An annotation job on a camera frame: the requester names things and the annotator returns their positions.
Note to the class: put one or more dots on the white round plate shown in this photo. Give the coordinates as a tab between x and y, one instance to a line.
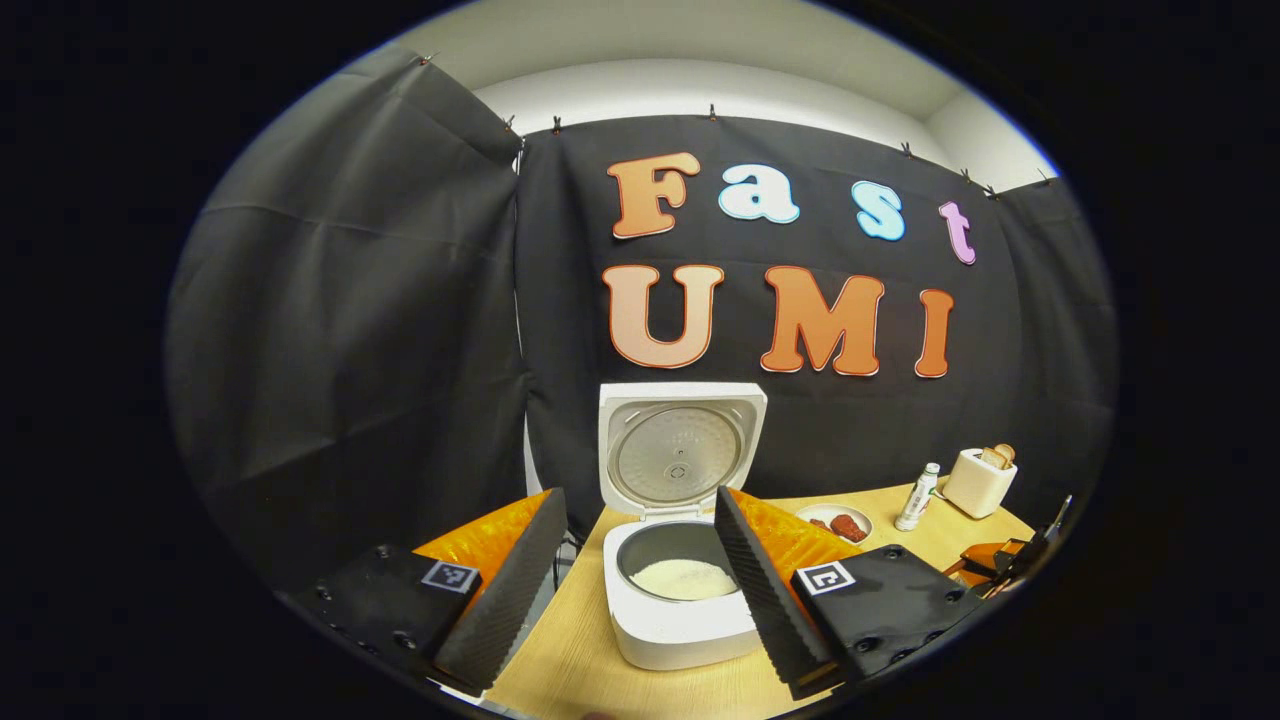
825	510

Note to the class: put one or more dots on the white toaster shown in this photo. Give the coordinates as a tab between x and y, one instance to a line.
975	490

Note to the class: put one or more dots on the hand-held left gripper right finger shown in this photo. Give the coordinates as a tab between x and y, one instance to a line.
765	600

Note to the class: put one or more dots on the white drink bottle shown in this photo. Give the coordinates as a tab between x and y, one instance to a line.
915	500

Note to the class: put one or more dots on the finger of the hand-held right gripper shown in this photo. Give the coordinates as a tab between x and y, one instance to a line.
975	560

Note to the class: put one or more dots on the white rice cooker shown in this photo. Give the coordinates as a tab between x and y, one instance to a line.
680	640

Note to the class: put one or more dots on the black backdrop cloth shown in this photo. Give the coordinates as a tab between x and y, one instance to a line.
350	350

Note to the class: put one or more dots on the white rice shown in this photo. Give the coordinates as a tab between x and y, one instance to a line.
685	580

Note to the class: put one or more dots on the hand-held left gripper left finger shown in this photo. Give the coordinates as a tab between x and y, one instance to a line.
510	600

